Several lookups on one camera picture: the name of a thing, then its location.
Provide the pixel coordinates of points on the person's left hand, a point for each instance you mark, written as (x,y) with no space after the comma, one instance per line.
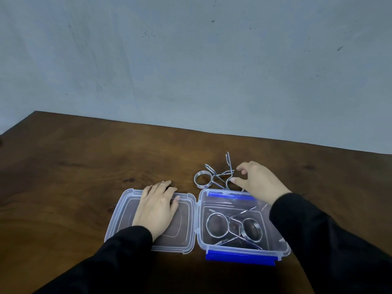
(154,211)

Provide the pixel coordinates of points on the person's right hand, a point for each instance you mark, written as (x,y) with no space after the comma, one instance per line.
(263,182)

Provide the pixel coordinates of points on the person's left thumb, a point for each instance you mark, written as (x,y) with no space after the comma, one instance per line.
(175,203)

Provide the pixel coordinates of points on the person's right thumb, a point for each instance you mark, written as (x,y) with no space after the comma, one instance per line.
(239,181)

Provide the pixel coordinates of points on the person's left little finger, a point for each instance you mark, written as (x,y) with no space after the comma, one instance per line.
(146,191)

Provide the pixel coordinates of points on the person's left middle finger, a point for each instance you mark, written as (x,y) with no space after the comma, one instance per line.
(164,186)

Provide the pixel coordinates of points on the person's right forearm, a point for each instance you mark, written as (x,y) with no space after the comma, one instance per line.
(324,248)

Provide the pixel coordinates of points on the person's left forearm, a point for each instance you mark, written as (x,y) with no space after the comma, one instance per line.
(113,263)

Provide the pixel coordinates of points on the metal spring collar clip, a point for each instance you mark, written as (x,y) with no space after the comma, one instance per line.
(228,162)
(208,229)
(261,231)
(196,179)

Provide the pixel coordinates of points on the clear plastic lid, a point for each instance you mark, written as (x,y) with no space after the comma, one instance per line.
(180,229)

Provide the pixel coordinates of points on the clear container with blue latches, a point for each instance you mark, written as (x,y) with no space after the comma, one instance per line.
(239,255)

